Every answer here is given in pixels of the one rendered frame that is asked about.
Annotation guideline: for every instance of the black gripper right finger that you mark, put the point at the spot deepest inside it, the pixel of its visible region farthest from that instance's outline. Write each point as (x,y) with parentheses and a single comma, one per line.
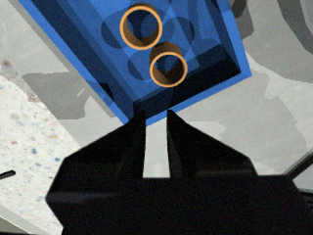
(200,154)

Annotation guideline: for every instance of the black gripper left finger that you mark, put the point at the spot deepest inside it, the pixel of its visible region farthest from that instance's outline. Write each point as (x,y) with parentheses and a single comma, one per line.
(113,153)

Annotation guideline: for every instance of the blue plastic tray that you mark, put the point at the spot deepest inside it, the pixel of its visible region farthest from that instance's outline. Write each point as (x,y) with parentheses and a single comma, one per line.
(87,33)

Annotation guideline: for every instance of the bronze bushing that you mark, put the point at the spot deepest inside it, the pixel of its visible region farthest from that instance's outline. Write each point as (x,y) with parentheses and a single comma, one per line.
(172,77)
(140,43)

